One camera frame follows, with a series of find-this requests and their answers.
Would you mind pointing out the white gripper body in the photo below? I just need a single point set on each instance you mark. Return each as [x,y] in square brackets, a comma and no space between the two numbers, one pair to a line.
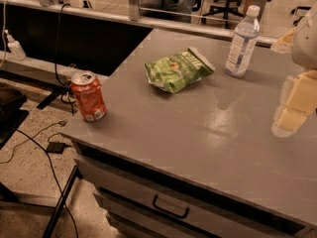
[306,44]

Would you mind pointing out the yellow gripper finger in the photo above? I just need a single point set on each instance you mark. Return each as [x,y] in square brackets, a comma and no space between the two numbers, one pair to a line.
[301,103]
[284,44]

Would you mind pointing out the green jalapeno chip bag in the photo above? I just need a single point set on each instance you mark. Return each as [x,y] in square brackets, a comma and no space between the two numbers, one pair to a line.
[173,73]

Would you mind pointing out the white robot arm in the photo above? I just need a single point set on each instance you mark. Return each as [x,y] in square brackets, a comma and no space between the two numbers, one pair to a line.
[304,46]

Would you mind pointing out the clear plastic water bottle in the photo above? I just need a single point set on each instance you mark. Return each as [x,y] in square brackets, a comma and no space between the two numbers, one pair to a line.
[243,43]

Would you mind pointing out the grey drawer cabinet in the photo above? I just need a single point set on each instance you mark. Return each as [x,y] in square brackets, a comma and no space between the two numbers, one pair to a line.
[209,146]

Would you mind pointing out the orange soda can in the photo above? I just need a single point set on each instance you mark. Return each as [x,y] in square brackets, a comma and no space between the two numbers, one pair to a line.
[86,88]

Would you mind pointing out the black power adapter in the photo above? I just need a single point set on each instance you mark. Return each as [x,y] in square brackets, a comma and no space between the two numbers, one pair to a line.
[55,147]

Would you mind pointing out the white pump bottle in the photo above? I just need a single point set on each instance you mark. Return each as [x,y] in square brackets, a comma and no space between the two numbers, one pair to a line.
[15,47]

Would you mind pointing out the metal railing post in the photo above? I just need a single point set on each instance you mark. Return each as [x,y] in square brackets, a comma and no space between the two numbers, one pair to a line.
[134,11]

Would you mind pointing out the black drawer handle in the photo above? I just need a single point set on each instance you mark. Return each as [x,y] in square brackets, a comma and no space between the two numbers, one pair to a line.
[170,206]

